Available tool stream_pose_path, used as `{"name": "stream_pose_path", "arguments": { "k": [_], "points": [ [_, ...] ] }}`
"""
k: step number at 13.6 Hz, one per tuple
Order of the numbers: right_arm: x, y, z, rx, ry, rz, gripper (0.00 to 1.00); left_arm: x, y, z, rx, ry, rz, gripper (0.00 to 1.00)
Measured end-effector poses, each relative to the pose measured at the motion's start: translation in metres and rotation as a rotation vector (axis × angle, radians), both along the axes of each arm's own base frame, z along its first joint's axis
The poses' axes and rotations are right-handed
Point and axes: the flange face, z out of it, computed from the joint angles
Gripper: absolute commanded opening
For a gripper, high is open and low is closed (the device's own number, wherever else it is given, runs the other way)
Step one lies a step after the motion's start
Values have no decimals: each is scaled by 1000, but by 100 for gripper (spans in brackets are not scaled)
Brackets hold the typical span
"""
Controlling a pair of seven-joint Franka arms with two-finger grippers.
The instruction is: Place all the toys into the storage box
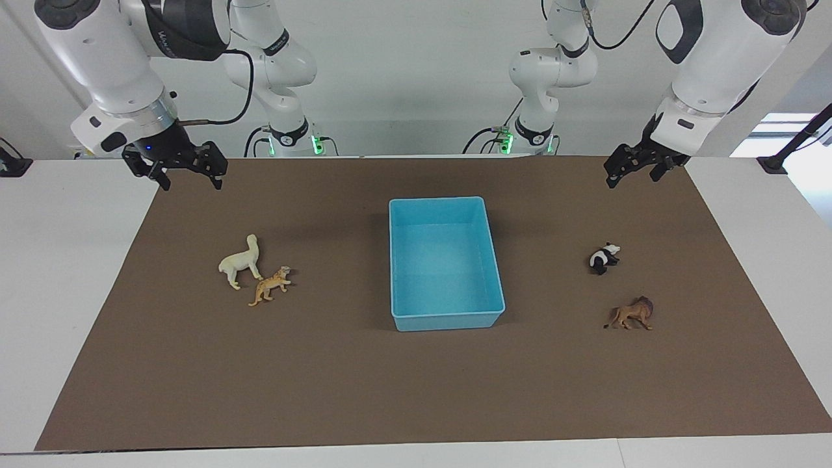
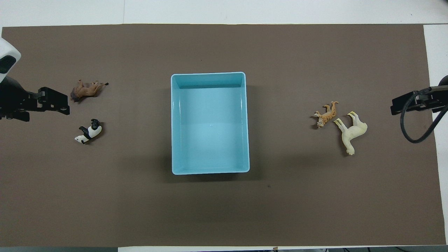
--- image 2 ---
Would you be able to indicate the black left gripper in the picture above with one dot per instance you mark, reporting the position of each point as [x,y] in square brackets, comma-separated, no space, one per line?
[14,98]

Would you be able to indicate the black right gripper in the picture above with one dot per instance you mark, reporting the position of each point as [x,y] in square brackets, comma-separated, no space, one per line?
[432,99]

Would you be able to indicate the brown lion toy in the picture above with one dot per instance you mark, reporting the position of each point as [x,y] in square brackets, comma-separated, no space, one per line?
[85,91]

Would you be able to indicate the black and white panda toy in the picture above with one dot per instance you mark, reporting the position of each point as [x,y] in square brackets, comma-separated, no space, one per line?
[92,131]

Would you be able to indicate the cream llama toy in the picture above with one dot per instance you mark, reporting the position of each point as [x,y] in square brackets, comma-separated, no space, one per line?
[351,133]

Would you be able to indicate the orange striped tiger toy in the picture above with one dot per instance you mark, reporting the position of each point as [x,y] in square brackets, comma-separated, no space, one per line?
[328,117]

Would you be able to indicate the light blue storage box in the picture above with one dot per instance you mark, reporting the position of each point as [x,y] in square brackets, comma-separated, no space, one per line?
[210,140]

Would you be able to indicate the brown table mat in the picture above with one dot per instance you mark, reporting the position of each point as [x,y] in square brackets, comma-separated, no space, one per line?
[280,210]

